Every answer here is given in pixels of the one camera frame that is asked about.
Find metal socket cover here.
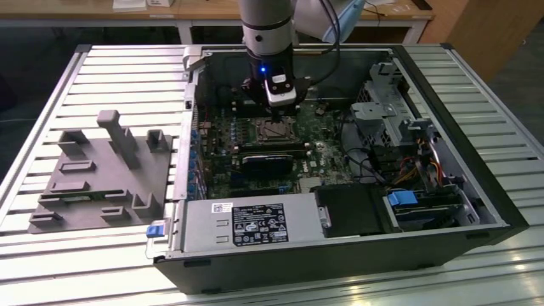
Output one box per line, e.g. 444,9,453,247
253,117,297,144

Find silver green CPU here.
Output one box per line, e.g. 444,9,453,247
261,122,288,138

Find CPU socket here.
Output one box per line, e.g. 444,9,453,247
249,115,301,147

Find wooden desk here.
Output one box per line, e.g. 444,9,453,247
0,0,437,45

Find black graphics card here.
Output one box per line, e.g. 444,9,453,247
237,152,295,179

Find green motherboard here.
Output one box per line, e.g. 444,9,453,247
196,95,356,200

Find silver disk bay cage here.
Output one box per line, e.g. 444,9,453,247
348,62,428,148

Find small silver heatsink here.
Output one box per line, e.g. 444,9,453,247
299,177,323,193

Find grey parts rack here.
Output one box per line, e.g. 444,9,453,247
25,109,176,236

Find black drive box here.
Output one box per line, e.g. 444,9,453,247
313,186,385,239

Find silver power supply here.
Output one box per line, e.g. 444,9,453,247
180,194,325,254

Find blue disk carrier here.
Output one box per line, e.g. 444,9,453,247
384,189,465,231

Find green RAM stick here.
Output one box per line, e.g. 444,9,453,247
59,190,128,202

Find wooden cabinet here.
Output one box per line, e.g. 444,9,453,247
419,0,544,82

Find black silver PC case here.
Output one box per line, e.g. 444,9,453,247
151,43,531,296

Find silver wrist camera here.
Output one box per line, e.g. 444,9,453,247
263,74,297,108

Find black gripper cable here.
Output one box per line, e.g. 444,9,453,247
312,0,345,84

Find yellow red wire bundle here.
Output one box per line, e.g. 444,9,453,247
393,136,447,187

